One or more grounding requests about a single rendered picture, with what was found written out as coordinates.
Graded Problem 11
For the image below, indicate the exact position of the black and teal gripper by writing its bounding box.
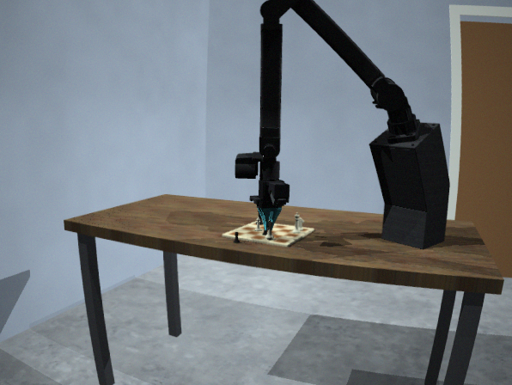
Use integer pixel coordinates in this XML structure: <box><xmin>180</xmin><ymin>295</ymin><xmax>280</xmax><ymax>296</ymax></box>
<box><xmin>250</xmin><ymin>195</ymin><xmax>282</xmax><ymax>231</ymax></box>

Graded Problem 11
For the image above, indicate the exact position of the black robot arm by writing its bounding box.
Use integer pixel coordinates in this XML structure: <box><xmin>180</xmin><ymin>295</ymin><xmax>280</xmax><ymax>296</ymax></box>
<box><xmin>235</xmin><ymin>0</ymin><xmax>420</xmax><ymax>206</ymax></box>

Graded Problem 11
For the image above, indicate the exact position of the brown and cream chessboard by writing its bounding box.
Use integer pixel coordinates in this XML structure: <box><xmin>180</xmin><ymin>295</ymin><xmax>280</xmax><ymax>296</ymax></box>
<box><xmin>222</xmin><ymin>221</ymin><xmax>314</xmax><ymax>247</ymax></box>

